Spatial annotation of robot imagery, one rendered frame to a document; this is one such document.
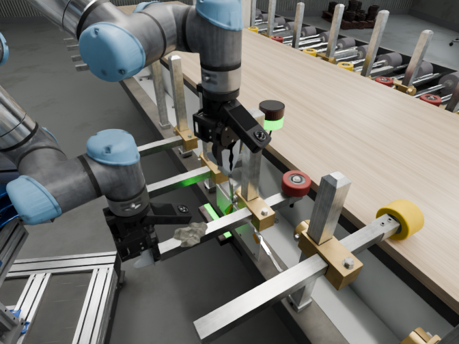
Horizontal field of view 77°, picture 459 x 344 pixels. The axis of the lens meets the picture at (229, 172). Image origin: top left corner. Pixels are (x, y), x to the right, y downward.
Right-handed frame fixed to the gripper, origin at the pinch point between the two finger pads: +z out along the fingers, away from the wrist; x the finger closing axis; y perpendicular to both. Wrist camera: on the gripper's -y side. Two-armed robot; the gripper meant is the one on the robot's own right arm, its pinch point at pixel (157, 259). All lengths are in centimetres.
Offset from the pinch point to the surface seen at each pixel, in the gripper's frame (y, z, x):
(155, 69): -28, -17, -78
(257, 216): -26.6, -4.4, 3.5
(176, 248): -4.8, -2.7, 1.5
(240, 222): -22.5, -2.2, 1.5
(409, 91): -136, -3, -28
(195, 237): -9.7, -4.4, 1.8
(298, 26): -136, -15, -114
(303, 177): -43.9, -7.8, 0.3
